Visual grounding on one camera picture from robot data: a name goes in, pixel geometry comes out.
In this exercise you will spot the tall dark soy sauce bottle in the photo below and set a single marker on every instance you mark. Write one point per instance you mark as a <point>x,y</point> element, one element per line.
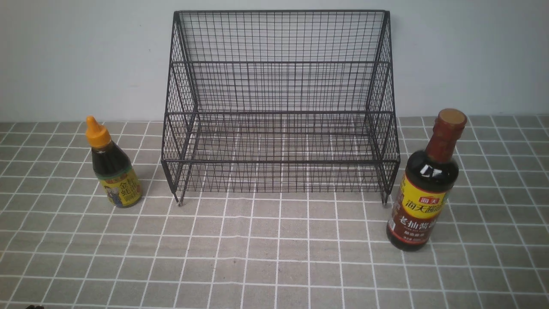
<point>429,177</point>

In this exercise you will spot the small orange-capped sauce bottle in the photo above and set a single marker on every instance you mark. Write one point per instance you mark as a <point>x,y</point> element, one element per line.
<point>112,166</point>

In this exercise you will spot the grey checkered tablecloth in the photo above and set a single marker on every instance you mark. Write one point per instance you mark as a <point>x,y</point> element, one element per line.
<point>64,246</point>

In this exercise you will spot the black wire mesh shelf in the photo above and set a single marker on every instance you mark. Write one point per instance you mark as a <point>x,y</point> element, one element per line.
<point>280,101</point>

